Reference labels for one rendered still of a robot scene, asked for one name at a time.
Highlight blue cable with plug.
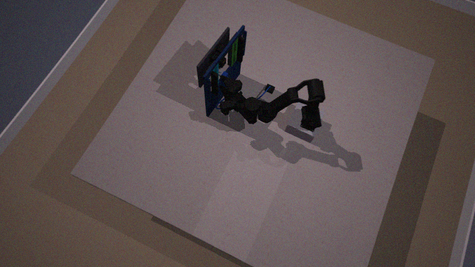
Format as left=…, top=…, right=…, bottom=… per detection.
left=216, top=69, right=271, bottom=109

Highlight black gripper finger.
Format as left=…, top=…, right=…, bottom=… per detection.
left=220, top=75, right=237, bottom=91
left=219, top=85, right=231, bottom=101

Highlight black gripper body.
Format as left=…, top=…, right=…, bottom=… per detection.
left=227, top=80, right=246, bottom=112

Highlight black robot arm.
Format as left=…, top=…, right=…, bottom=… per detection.
left=219, top=78, right=326, bottom=132

